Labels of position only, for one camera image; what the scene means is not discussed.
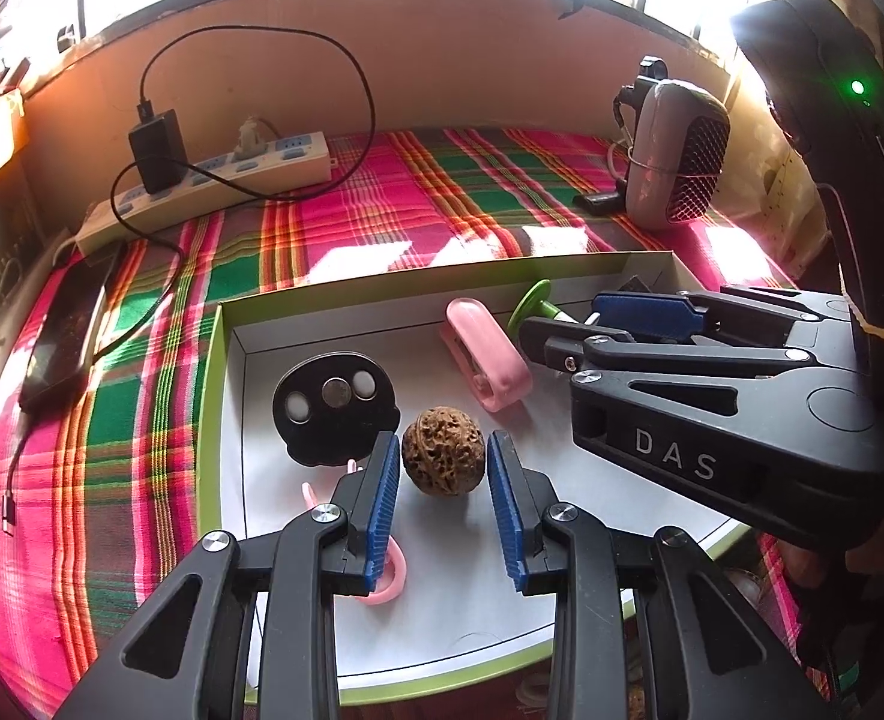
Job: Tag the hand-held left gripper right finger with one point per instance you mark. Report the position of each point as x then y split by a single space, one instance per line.
503 510

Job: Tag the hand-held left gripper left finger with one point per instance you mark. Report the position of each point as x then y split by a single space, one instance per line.
385 510

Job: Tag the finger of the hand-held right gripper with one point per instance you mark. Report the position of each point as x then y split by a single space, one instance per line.
644 317
637 364

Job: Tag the brown walnut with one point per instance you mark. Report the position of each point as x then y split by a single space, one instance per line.
442 454

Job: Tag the black round magnet disc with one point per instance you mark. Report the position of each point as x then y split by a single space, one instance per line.
322 427

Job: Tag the green cardboard box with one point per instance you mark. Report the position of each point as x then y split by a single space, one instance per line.
449 615

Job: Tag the green suction cup holder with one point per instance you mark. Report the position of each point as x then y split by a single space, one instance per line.
526 304

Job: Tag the small black adapter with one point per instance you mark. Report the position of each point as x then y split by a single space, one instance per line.
599 202

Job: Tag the grey portable heater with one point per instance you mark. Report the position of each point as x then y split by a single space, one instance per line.
674 157

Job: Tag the dotted cream curtain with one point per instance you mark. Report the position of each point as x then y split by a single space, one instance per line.
787 195

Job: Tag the plaid cloth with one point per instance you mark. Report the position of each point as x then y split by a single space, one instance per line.
111 465

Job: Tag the white power strip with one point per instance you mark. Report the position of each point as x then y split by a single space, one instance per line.
262 172

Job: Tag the black phone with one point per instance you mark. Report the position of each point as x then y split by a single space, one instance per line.
66 330

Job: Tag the white plug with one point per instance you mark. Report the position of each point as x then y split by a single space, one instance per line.
248 139

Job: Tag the black charger adapter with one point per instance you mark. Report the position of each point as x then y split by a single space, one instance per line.
158 154

